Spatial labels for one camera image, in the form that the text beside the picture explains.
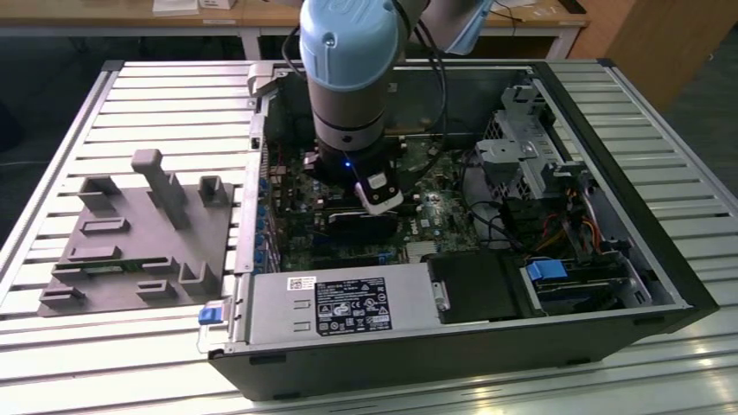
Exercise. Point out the wooden cabinet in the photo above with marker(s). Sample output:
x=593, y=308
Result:
x=664, y=43

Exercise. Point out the grey parts rack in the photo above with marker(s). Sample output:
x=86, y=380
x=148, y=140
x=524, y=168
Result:
x=138, y=242

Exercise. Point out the wooden desk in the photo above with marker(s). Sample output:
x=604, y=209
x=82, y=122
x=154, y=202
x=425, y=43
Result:
x=116, y=19

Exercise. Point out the blue disk carrier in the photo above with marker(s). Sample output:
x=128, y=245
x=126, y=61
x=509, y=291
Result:
x=548, y=270

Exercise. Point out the metal drive cage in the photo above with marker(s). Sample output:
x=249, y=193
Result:
x=520, y=142

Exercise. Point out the green motherboard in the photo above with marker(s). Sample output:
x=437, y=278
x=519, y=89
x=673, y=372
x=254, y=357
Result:
x=439, y=216

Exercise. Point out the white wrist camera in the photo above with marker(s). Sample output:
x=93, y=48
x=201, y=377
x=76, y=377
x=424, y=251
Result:
x=381, y=196

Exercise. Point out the blue case latch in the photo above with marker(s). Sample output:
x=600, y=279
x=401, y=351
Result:
x=210, y=315

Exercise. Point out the small silver heatsink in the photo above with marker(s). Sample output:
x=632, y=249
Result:
x=422, y=250

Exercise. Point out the white box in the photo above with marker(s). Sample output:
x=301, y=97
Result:
x=217, y=3
x=173, y=6

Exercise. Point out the silver power supply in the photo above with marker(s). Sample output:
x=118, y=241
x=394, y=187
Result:
x=277, y=302

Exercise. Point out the grey plastic case latch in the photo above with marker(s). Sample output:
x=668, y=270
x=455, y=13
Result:
x=261, y=78

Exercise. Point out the black open PC case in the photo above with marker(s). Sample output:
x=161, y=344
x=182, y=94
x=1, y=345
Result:
x=404, y=372

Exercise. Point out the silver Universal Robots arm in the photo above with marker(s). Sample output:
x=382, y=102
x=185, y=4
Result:
x=346, y=108

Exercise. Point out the black graphics card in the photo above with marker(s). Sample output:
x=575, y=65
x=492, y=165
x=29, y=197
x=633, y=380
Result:
x=358, y=231

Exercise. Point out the black disk bay cover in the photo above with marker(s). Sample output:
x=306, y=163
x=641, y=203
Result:
x=473, y=285

